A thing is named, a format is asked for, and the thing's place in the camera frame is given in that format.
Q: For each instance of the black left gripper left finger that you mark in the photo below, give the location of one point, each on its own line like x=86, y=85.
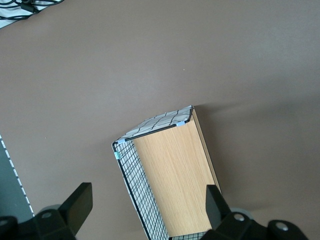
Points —
x=62, y=220

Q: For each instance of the light wooden step shelf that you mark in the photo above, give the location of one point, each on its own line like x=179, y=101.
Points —
x=180, y=175

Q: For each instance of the brown table cover mat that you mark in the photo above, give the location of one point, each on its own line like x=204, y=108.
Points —
x=160, y=62

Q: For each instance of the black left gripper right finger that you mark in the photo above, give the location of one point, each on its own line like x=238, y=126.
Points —
x=225, y=225

